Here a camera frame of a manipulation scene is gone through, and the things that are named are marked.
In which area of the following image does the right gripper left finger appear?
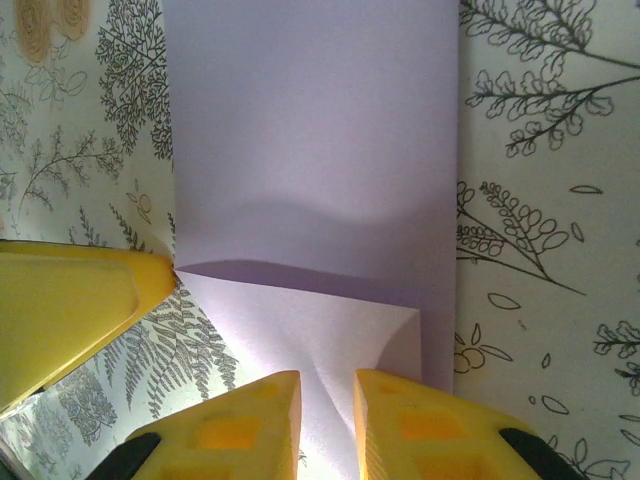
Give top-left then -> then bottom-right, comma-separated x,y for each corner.
102,369 -> 302,480

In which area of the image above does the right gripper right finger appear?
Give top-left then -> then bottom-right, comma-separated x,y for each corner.
353,368 -> 584,480

